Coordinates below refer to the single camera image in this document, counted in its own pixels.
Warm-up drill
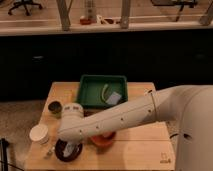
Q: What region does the grey-blue towel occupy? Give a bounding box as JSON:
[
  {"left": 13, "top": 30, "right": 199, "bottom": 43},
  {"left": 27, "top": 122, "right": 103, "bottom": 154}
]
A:
[{"left": 63, "top": 142, "right": 77, "bottom": 157}]

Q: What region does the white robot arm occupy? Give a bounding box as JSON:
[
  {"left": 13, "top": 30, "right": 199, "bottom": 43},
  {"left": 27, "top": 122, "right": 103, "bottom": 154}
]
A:
[{"left": 58, "top": 85, "right": 213, "bottom": 171}]

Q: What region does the orange bowl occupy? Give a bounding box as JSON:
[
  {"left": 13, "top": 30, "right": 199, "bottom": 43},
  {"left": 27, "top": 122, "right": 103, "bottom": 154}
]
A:
[{"left": 90, "top": 132, "right": 116, "bottom": 148}]

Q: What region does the red bowl on shelf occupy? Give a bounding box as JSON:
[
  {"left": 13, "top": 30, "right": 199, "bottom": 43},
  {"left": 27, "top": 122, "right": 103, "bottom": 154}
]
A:
[{"left": 79, "top": 16, "right": 92, "bottom": 25}]

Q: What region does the dark purple bowl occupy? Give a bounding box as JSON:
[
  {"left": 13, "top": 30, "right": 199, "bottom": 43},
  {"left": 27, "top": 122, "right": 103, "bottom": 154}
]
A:
[{"left": 55, "top": 139, "right": 83, "bottom": 162}]

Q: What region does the green curved vegetable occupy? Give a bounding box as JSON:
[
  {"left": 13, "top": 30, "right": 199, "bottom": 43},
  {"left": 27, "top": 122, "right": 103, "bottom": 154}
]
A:
[{"left": 101, "top": 84, "right": 109, "bottom": 102}]

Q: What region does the green plastic tray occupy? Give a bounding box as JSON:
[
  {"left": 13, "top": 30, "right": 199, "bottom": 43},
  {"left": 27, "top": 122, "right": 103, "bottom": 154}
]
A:
[{"left": 76, "top": 75, "right": 128, "bottom": 109}]

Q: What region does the grey-blue sponge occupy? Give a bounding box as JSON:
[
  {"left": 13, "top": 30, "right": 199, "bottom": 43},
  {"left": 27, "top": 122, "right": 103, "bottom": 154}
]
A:
[{"left": 106, "top": 92, "right": 121, "bottom": 105}]

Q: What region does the dark green cup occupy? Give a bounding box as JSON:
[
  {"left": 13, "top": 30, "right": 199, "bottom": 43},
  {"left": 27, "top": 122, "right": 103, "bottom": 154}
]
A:
[{"left": 48, "top": 101, "right": 62, "bottom": 118}]

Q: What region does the white paper cup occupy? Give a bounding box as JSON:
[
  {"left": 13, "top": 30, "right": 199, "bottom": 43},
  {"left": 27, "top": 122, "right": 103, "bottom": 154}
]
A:
[{"left": 29, "top": 124, "right": 49, "bottom": 145}]

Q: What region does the black office chair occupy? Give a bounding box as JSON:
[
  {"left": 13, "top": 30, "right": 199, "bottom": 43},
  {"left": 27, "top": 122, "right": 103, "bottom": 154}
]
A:
[{"left": 8, "top": 0, "right": 43, "bottom": 16}]

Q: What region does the black stand at left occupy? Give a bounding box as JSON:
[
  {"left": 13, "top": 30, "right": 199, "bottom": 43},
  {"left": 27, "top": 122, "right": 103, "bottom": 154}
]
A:
[{"left": 0, "top": 138, "right": 9, "bottom": 171}]

